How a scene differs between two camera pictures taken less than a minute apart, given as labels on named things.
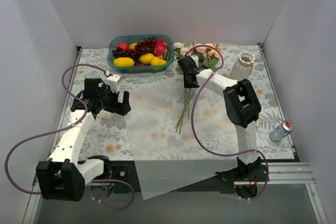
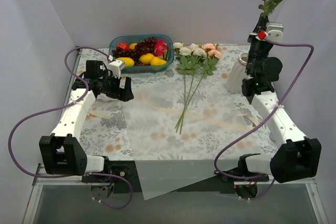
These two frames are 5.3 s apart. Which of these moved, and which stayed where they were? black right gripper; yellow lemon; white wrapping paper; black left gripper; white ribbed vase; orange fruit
Moved: black right gripper; black left gripper
Stayed: orange fruit; white wrapping paper; white ribbed vase; yellow lemon
